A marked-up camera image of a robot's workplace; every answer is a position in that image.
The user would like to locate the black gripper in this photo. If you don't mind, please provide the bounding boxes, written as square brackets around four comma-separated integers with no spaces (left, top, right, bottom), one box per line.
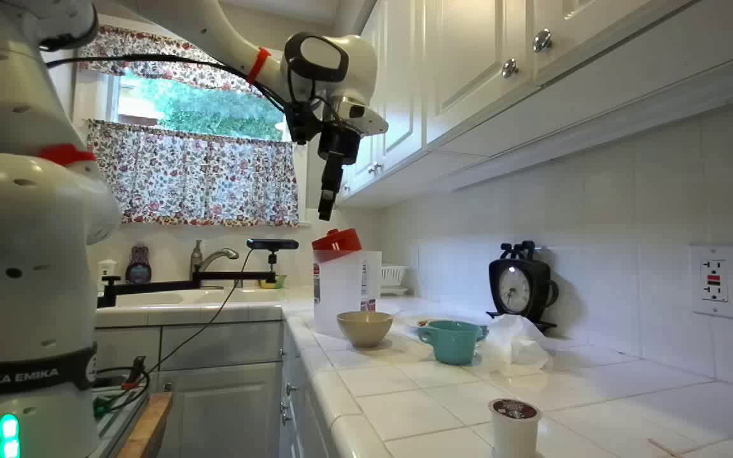
[318,126,360,221]

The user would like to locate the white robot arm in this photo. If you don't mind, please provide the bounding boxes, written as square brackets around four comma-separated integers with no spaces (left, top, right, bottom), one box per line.
[0,0,388,458]

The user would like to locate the white pitcher with red lid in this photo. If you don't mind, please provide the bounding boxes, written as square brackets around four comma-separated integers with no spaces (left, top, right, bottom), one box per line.
[314,229,383,335]

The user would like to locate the beige bowl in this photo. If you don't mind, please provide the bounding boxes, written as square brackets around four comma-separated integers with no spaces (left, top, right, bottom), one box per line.
[337,310,393,348]

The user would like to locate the chrome sink faucet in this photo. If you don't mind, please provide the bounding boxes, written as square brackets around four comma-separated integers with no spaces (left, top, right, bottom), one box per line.
[191,238,240,283]

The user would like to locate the floral window curtain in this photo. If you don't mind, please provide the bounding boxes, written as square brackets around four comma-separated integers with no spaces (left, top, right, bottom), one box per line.
[84,119,301,226]

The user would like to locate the white upper cabinets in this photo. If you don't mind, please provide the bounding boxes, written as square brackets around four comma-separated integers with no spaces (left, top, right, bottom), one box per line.
[344,0,733,207]

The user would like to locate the white cabinets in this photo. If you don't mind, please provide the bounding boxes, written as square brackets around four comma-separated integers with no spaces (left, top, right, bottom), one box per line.
[96,317,338,458]
[344,0,733,207]

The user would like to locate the teal ceramic cup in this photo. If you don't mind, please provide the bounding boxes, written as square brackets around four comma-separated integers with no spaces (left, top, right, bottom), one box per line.
[417,320,487,367]

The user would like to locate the black alarm clock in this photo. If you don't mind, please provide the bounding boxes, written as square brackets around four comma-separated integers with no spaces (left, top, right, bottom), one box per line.
[488,238,561,332]

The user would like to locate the white lower cabinets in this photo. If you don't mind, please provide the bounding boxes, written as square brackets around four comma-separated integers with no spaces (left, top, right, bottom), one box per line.
[96,317,338,458]

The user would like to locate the white coffee pod cup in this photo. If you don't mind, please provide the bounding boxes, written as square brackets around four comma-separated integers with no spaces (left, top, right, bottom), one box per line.
[488,399,540,458]

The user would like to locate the white wall outlet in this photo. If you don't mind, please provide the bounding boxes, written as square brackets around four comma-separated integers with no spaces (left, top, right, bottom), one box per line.
[693,245,733,317]

